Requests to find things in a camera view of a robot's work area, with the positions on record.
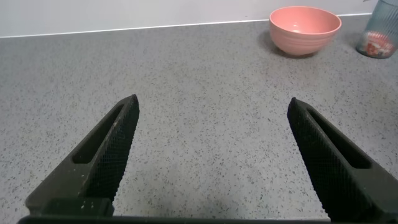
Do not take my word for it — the pink ribbed bowl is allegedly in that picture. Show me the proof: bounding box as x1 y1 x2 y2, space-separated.
269 6 343 57

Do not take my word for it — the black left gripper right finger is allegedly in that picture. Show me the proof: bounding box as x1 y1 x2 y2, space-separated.
287 97 398 224

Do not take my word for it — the blue ribbed transparent cup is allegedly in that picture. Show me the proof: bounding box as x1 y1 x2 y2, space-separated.
356 0 398 59

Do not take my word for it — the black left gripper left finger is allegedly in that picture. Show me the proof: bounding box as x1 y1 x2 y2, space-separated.
25 94 140 217

